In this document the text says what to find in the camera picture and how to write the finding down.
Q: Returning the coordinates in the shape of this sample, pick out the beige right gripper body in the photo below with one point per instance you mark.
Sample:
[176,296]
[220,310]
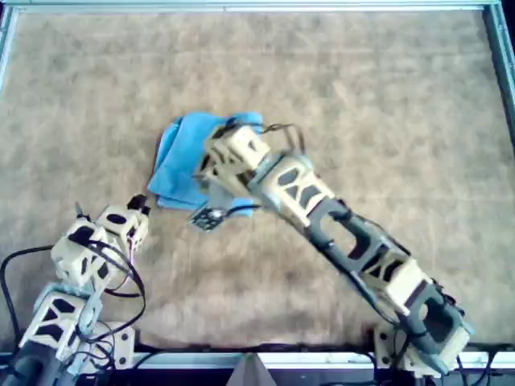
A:
[225,181]

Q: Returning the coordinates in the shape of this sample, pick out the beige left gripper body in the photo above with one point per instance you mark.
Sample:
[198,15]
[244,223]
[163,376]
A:
[124,225]

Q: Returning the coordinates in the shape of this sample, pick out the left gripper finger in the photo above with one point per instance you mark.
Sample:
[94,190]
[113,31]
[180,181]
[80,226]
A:
[137,202]
[146,209]

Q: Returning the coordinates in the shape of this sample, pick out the blue terry cloth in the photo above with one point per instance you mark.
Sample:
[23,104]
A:
[181,161]

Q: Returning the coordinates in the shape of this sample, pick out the beige lattice right robot arm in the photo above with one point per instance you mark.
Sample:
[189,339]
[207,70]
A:
[406,281]

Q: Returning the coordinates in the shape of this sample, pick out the beige lattice left robot arm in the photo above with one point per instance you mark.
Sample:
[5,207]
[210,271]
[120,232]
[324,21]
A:
[52,321]

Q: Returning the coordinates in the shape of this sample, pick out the grey pyramid-shaped block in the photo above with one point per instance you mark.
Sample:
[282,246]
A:
[251,374]

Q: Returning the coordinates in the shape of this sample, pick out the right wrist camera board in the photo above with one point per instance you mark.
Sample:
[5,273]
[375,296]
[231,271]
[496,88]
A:
[207,220]

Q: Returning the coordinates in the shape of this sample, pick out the aluminium frame rail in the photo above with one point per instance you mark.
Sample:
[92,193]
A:
[501,60]
[181,360]
[6,52]

